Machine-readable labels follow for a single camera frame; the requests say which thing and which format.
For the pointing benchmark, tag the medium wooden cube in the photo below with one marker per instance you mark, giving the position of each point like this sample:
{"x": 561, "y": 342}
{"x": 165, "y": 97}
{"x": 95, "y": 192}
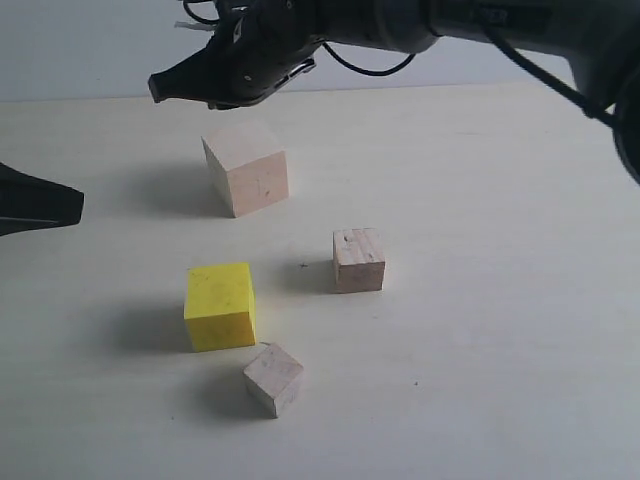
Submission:
{"x": 358, "y": 260}

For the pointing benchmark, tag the large light wooden cube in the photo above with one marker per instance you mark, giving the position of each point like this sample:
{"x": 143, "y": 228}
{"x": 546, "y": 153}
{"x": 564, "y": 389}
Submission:
{"x": 248, "y": 166}

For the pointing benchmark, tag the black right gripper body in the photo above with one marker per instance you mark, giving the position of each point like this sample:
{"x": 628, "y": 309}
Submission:
{"x": 255, "y": 51}

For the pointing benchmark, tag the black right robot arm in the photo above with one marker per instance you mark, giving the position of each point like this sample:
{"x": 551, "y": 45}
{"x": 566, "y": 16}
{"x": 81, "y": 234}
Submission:
{"x": 586, "y": 51}

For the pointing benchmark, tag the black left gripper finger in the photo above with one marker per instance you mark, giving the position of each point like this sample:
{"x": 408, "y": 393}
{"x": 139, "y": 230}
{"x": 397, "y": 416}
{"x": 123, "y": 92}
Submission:
{"x": 30, "y": 203}

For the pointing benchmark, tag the small pale wooden cube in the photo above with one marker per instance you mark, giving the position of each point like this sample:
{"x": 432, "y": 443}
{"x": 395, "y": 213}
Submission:
{"x": 273, "y": 379}

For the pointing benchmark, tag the yellow cube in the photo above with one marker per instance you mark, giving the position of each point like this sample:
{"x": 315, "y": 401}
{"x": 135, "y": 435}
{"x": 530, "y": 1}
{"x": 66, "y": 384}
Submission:
{"x": 220, "y": 307}

